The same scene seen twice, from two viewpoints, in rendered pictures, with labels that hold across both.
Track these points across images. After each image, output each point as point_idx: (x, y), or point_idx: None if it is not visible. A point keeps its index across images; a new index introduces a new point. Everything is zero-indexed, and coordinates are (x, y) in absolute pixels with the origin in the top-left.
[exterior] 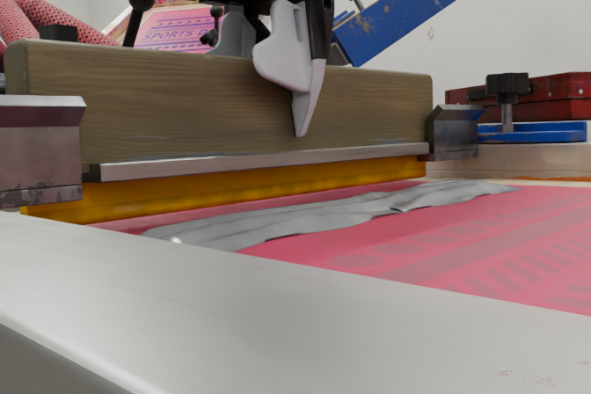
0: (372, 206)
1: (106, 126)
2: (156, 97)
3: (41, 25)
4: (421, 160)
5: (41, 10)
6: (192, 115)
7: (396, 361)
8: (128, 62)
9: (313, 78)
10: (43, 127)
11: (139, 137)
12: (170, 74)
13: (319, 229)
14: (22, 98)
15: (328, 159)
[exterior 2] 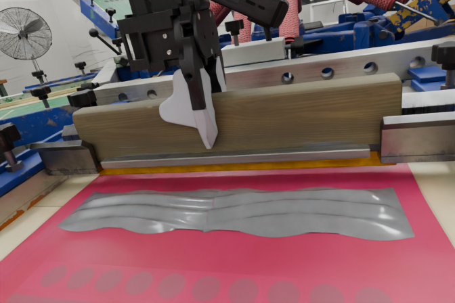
0: (193, 218)
1: (107, 143)
2: (126, 130)
3: None
4: (378, 156)
5: None
6: (145, 136)
7: None
8: (109, 117)
9: (197, 122)
10: (76, 149)
11: (122, 147)
12: (129, 119)
13: (133, 228)
14: (62, 143)
15: (235, 161)
